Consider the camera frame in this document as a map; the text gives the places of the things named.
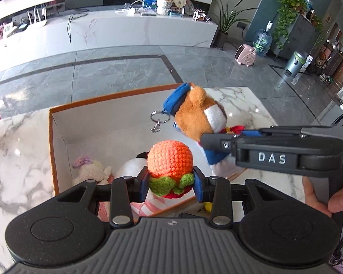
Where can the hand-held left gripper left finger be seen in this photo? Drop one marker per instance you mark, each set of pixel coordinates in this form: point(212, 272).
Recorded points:
point(143, 184)

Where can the trailing green ivy plant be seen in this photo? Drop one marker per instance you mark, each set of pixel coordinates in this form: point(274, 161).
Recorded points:
point(288, 11)

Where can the white router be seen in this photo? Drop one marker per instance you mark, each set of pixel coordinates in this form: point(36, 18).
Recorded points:
point(37, 21)

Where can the black and white cow plush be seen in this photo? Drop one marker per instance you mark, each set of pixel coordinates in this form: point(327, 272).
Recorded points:
point(201, 15)

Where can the small blue box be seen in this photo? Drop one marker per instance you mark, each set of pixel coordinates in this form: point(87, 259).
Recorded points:
point(176, 12)

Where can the blue water jug with pump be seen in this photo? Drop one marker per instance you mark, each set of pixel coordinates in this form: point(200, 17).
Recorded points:
point(263, 41)

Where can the white desk device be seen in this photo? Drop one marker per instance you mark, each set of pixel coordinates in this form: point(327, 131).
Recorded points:
point(10, 30)

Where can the grey cabinet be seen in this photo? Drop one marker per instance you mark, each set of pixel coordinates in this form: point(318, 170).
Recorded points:
point(303, 34)

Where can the round paper fan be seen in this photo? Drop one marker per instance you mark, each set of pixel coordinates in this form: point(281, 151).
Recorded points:
point(179, 1)

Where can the orange-edged white cardboard box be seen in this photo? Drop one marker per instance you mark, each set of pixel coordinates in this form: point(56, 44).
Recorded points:
point(103, 125)

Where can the brown plush toy blue hat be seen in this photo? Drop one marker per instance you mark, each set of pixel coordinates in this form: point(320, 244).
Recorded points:
point(194, 114)

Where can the potted grass plant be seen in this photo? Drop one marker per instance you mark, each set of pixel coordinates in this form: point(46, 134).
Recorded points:
point(224, 22)

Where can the grey trash can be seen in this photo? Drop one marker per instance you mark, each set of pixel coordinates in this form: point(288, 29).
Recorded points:
point(295, 62)

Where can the pink space heater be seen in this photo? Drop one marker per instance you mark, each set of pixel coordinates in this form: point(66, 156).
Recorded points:
point(245, 55)

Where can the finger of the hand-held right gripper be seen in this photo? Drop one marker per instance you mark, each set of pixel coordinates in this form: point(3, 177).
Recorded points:
point(250, 133)
point(217, 141)

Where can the grey decorative plate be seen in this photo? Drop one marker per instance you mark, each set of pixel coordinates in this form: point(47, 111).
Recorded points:
point(189, 7)

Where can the grey flat device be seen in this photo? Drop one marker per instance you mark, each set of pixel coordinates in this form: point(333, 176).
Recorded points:
point(148, 13)

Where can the cream crochet doll purple bow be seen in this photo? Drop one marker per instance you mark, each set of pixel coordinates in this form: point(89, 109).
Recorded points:
point(88, 171)

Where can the orange crochet toy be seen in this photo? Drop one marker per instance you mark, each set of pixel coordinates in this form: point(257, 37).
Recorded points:
point(168, 159)

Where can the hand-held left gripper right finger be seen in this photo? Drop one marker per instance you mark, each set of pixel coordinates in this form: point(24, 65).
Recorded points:
point(199, 187)

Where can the white marble tv cabinet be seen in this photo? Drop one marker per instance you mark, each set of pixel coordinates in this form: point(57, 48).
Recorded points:
point(117, 34)

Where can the white round plush toy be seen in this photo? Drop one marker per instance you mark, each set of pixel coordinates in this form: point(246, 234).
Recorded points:
point(128, 168)

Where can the white crochet bunny pink dress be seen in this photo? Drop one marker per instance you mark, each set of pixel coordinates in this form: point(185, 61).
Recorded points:
point(144, 209)

